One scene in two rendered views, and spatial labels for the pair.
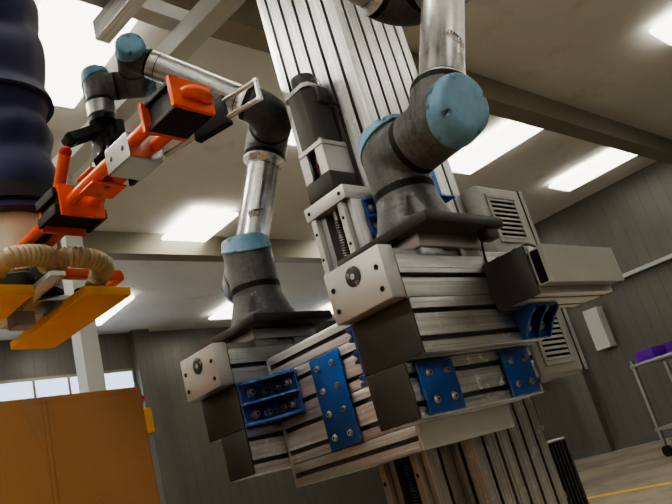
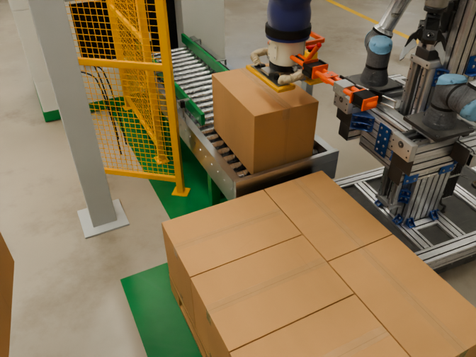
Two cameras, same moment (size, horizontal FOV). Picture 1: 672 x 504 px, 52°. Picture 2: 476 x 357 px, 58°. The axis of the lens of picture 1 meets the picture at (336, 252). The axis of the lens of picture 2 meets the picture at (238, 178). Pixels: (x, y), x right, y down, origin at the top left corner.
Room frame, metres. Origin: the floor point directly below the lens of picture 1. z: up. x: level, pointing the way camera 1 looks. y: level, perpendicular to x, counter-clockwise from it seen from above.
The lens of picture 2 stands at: (-0.75, 0.00, 2.04)
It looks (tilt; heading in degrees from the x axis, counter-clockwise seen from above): 37 degrees down; 24
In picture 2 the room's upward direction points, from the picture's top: straight up
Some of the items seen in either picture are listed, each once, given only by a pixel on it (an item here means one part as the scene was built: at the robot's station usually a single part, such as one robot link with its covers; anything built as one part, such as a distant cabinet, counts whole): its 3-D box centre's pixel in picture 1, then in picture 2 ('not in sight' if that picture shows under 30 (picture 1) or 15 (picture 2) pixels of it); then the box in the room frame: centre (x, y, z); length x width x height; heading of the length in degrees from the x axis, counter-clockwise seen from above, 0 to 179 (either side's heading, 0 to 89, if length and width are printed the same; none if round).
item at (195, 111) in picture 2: not in sight; (160, 76); (1.97, 1.89, 0.60); 1.60 x 0.11 x 0.09; 50
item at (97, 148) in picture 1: (108, 139); not in sight; (1.62, 0.50, 1.66); 0.09 x 0.08 x 0.12; 136
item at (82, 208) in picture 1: (71, 210); (314, 68); (1.13, 0.44, 1.24); 0.10 x 0.08 x 0.06; 141
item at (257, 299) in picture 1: (260, 307); (375, 72); (1.56, 0.20, 1.09); 0.15 x 0.15 x 0.10
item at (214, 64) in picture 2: not in sight; (219, 64); (2.38, 1.55, 0.60); 1.60 x 0.11 x 0.09; 50
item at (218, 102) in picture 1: (189, 136); (366, 91); (0.99, 0.18, 1.24); 0.31 x 0.03 x 0.05; 63
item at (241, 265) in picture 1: (249, 261); (379, 50); (1.57, 0.21, 1.20); 0.13 x 0.12 x 0.14; 16
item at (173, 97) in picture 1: (176, 109); (363, 99); (0.90, 0.17, 1.24); 0.08 x 0.07 x 0.05; 51
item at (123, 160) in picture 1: (133, 156); (343, 88); (0.99, 0.27, 1.23); 0.07 x 0.07 x 0.04; 51
